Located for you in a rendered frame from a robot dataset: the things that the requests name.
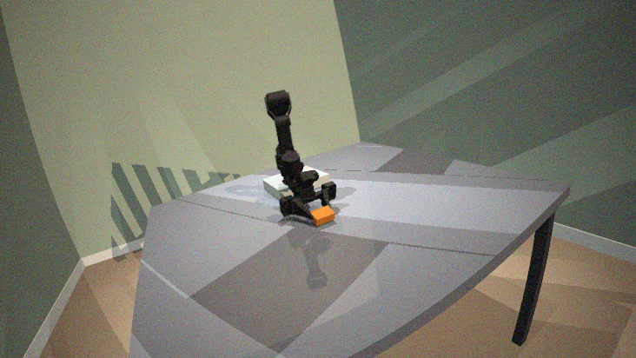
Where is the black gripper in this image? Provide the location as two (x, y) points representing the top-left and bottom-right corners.
(280, 182), (336, 220)

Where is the orange block with dark square face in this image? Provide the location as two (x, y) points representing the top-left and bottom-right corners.
(310, 206), (335, 226)

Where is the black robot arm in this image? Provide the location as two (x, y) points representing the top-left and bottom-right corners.
(264, 90), (319, 194)

